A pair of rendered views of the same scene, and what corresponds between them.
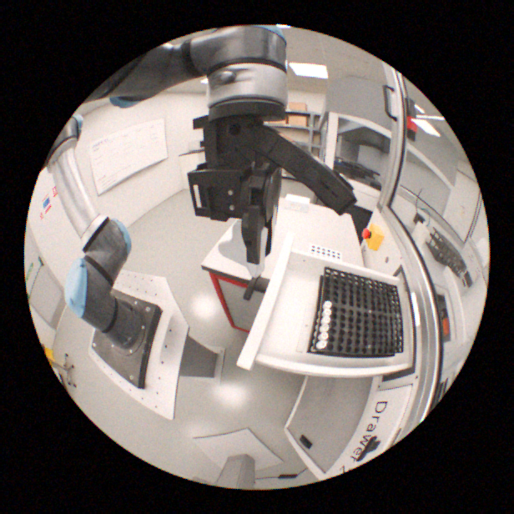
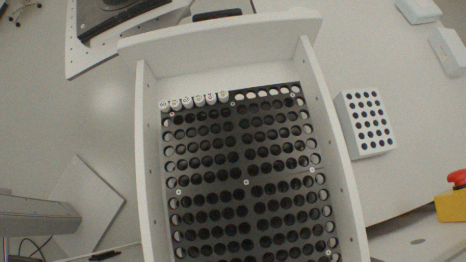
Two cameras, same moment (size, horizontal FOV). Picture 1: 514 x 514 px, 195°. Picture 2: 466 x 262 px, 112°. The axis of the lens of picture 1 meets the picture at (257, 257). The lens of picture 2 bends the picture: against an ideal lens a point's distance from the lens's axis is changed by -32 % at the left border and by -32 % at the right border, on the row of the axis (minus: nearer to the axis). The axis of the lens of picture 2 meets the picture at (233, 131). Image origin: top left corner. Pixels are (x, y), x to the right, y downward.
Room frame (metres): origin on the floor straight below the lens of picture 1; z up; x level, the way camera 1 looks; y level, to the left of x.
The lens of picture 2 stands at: (0.06, -0.24, 1.14)
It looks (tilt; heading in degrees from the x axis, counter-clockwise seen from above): 71 degrees down; 68
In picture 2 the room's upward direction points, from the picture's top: 6 degrees counter-clockwise
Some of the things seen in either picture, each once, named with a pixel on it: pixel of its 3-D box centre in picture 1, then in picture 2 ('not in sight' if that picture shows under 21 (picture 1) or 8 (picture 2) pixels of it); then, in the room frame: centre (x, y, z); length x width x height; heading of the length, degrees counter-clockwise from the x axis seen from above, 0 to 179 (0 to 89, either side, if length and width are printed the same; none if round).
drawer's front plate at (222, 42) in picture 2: (273, 297); (222, 48); (0.15, -0.03, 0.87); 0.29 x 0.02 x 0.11; 160
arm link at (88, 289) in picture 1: (87, 293); not in sight; (0.05, 0.38, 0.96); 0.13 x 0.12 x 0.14; 179
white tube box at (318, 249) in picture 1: (324, 259); (365, 122); (0.33, -0.23, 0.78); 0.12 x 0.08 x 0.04; 69
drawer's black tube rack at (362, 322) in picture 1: (361, 318); (245, 185); (0.08, -0.22, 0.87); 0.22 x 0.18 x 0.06; 70
